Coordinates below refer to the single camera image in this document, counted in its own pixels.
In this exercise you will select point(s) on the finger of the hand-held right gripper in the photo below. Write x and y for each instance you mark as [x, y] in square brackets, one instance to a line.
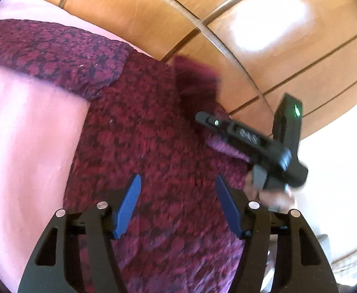
[242, 134]

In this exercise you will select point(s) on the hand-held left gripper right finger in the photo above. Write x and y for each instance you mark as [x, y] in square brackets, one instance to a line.
[228, 203]

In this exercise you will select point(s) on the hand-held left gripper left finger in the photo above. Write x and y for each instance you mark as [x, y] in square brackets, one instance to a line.
[129, 203]

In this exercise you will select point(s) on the dark red floral garment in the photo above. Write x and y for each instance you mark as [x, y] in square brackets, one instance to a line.
[154, 158]

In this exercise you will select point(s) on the person's right hand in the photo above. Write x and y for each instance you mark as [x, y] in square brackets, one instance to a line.
[271, 197]

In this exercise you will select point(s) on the wooden wardrobe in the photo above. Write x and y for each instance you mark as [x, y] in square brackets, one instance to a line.
[227, 36]

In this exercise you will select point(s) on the pink bed sheet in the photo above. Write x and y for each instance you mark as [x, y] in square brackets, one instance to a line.
[29, 146]

